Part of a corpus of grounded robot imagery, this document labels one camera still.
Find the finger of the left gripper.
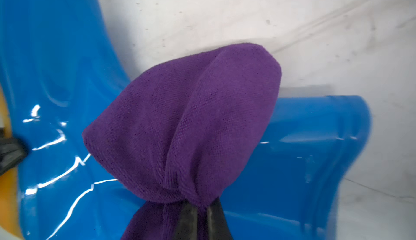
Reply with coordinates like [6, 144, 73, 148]
[0, 138, 29, 175]

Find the blue rubber boot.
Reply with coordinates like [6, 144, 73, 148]
[1, 0, 371, 240]

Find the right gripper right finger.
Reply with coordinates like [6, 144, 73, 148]
[206, 198, 233, 240]

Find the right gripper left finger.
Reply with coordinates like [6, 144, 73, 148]
[172, 201, 198, 240]

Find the purple cloth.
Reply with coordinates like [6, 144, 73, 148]
[82, 43, 282, 240]

